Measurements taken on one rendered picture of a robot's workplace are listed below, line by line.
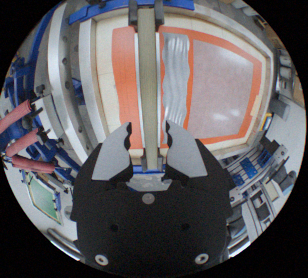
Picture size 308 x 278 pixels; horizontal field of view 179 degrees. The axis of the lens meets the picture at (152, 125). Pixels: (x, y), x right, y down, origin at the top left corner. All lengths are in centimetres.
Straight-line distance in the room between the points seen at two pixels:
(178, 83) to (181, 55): 8
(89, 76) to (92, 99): 6
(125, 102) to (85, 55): 18
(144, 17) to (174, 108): 25
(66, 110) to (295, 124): 390
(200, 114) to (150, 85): 22
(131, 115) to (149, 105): 13
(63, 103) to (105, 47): 19
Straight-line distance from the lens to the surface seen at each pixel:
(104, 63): 30
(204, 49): 33
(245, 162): 92
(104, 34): 33
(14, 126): 78
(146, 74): 17
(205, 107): 34
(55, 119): 33
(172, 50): 29
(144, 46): 18
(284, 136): 378
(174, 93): 28
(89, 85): 29
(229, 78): 38
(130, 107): 30
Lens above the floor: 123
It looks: 60 degrees down
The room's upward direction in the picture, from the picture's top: 176 degrees clockwise
